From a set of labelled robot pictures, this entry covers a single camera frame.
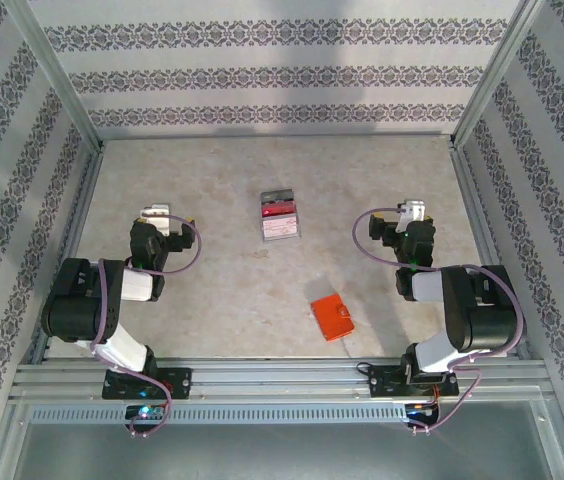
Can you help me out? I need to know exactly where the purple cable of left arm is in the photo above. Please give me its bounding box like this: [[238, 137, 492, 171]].
[[89, 213, 204, 439]]

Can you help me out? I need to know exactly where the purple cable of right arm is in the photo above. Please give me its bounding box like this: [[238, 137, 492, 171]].
[[352, 207, 526, 435]]

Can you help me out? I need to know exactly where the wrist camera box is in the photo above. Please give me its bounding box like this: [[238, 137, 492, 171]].
[[139, 203, 172, 236], [395, 199, 427, 235]]

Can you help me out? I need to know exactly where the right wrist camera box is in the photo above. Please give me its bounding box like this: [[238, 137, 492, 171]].
[[395, 199, 427, 235]]

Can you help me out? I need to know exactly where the aluminium side rail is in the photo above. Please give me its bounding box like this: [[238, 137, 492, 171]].
[[449, 142, 533, 360], [31, 148, 106, 364]]

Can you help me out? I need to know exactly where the orange card holder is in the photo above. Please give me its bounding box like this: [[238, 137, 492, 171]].
[[306, 279, 357, 344]]

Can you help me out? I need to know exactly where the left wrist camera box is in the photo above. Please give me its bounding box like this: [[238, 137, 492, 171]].
[[139, 203, 172, 236]]

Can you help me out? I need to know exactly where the white printed card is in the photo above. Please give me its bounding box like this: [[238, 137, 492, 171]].
[[261, 217, 301, 242]]

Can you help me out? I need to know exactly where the slotted grey cable duct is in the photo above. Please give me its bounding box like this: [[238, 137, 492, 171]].
[[29, 402, 409, 426]]

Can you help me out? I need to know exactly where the aluminium mounting rail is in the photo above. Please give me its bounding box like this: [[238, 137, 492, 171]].
[[9, 357, 554, 402]]

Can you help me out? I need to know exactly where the aluminium back rail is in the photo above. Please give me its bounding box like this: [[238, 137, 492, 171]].
[[100, 130, 457, 145]]

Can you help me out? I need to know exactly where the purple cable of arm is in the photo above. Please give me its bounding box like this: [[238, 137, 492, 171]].
[[352, 207, 526, 435], [89, 213, 204, 439]]

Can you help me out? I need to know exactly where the aluminium frame post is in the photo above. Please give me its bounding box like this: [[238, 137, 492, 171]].
[[451, 0, 547, 150], [4, 0, 106, 153]]

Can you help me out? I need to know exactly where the controller board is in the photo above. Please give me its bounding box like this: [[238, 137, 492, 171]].
[[125, 403, 169, 424], [404, 402, 442, 426]]

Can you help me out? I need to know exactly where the right controller board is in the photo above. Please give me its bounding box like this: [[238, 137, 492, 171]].
[[404, 402, 442, 426]]

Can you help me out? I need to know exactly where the red card in clear box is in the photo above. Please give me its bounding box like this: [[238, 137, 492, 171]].
[[260, 199, 297, 221]]

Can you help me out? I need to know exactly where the clear plastic card box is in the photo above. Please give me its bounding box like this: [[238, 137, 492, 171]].
[[259, 188, 304, 245]]

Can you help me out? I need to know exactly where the grey metal sheet panel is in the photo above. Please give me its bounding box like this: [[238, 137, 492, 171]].
[[0, 399, 564, 480]]

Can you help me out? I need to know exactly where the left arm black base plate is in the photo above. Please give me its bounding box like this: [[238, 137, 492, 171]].
[[101, 367, 194, 401]]

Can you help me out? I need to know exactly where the left controller board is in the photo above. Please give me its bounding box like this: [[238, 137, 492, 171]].
[[125, 403, 169, 424]]

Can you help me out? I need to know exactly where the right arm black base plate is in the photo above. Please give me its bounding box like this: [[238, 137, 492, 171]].
[[369, 364, 461, 400]]

